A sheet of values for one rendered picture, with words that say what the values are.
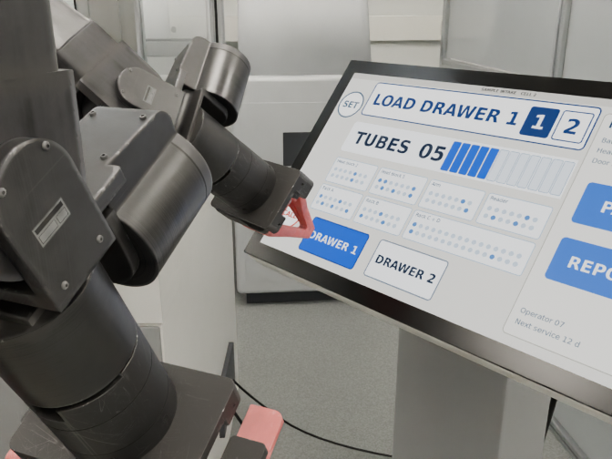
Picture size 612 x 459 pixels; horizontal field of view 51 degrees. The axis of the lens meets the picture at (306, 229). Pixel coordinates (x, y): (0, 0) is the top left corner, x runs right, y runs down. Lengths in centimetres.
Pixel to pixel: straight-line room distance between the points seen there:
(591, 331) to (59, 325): 46
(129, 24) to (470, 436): 68
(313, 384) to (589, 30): 142
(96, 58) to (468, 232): 39
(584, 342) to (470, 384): 23
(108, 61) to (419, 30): 384
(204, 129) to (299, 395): 177
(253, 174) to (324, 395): 172
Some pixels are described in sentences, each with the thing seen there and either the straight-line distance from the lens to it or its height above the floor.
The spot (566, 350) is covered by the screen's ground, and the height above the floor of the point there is 99.
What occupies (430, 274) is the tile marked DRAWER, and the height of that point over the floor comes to 101.
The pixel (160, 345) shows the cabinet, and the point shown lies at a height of 76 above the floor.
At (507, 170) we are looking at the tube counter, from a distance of 70.
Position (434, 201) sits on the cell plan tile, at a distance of 72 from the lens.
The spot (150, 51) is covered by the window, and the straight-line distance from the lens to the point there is 106.
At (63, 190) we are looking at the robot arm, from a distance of 22.
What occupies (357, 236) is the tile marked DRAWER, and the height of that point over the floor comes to 102.
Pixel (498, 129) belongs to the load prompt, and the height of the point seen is 114.
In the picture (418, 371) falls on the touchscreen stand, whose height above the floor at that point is 83.
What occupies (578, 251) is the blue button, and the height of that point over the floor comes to 106.
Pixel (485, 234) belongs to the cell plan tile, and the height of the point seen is 105.
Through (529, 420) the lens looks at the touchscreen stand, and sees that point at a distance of 86.
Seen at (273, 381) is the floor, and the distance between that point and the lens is 235.
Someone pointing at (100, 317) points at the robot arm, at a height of 116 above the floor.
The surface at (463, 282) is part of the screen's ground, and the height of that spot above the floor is 101.
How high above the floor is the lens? 127
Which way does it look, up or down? 19 degrees down
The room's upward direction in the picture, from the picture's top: straight up
